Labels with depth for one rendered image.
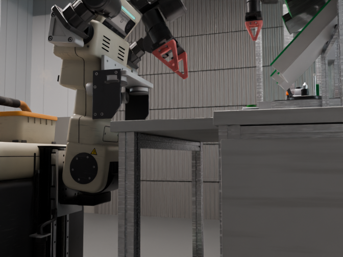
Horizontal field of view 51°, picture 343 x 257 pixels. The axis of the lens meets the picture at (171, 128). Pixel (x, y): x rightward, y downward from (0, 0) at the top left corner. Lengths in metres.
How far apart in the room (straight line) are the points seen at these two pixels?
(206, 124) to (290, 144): 0.23
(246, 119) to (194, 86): 3.72
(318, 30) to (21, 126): 1.02
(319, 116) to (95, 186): 0.74
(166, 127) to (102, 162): 0.35
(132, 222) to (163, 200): 3.56
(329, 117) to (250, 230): 0.27
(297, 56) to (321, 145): 0.36
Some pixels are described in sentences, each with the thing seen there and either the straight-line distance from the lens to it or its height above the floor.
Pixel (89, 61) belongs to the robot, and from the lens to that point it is 1.29.
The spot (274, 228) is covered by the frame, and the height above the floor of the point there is 0.62.
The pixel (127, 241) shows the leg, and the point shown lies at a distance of 0.99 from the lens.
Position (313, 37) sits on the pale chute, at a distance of 1.06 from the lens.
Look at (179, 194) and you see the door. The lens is 4.46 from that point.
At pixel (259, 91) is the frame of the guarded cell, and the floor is 1.17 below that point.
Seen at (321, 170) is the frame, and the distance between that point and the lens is 0.75.
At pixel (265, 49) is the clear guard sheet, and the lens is 2.94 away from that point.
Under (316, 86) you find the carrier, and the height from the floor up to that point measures 1.03.
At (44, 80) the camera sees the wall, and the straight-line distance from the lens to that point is 5.49.
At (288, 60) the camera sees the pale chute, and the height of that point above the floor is 1.02.
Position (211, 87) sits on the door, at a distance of 4.41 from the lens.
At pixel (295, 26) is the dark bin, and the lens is 1.32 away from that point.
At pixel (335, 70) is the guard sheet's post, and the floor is 1.13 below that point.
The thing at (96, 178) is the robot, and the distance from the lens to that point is 1.20.
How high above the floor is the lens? 0.77
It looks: 4 degrees up
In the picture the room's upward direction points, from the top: straight up
